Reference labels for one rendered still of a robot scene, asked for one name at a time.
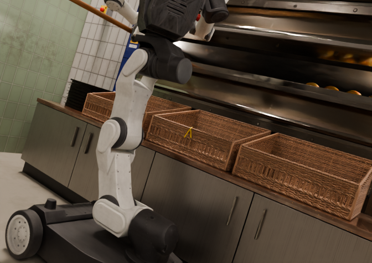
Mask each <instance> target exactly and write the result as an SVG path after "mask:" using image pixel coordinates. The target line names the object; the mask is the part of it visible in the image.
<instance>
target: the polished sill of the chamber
mask: <svg viewBox="0 0 372 263"><path fill-rule="evenodd" d="M191 64H192V67H194V68H198V69H203V70H209V71H213V72H217V73H222V74H227V75H232V76H237V77H241V78H246V79H251V80H256V81H261V82H266V83H269V84H274V85H279V86H284V87H290V88H293V89H298V90H303V91H308V92H313V93H316V94H321V95H327V96H331V97H337V98H340V99H345V100H350V101H355V102H360V103H364V104H368V105H372V97H367V96H361V95H356V94H351V93H347V92H342V91H337V90H331V89H326V88H322V87H317V86H312V85H306V84H301V83H297V82H292V81H287V80H281V79H276V78H271V77H267V76H262V75H256V74H251V73H246V72H242V71H237V70H231V69H226V68H221V67H217V66H212V65H206V64H201V63H196V62H192V61H191Z"/></svg>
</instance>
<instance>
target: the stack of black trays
mask: <svg viewBox="0 0 372 263"><path fill-rule="evenodd" d="M71 80H72V82H71V86H70V87H69V88H70V90H68V91H69V92H68V96H66V97H67V99H65V100H66V102H64V103H65V105H66V106H68V107H71V108H73V109H76V110H78V111H81V112H82V110H83V107H84V104H85V100H86V97H87V93H94V92H113V91H110V90H106V89H103V88H100V87H97V86H93V85H90V84H87V83H84V82H81V81H77V80H74V79H71ZM69 85H70V84H69Z"/></svg>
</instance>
